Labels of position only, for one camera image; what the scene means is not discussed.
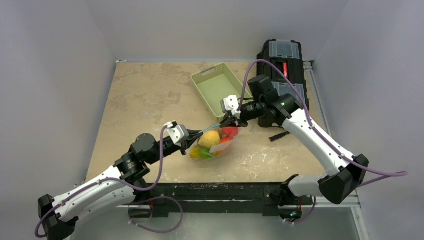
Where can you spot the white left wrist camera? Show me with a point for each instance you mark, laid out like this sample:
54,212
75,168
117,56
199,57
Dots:
177,132

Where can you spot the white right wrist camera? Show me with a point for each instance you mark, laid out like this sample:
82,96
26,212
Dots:
231,105

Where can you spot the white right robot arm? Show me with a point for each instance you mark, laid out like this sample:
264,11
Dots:
343,171

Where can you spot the yellow fake lemon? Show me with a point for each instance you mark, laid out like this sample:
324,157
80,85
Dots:
210,139

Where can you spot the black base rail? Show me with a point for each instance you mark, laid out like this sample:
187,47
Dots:
269,199

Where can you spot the green perforated plastic basket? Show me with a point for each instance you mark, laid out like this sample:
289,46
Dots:
214,84

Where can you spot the clear zip bag blue seal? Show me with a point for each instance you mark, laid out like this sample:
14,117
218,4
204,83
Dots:
224,147

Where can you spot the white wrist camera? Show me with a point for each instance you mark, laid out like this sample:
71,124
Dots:
177,132
231,105

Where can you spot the red fake apple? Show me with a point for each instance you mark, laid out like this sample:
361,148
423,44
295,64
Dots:
230,131

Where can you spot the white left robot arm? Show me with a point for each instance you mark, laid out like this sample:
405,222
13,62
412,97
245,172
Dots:
137,172

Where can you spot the green yellow fake mango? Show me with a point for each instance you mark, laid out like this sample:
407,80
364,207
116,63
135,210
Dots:
200,152

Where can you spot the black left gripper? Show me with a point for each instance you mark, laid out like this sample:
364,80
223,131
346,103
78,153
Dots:
193,134

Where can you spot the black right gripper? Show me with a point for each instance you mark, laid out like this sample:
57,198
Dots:
235,120

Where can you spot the black toolbox clear lids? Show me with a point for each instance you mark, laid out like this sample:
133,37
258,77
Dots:
287,56

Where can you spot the red orange fake tomato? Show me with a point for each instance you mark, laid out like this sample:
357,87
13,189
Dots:
224,140

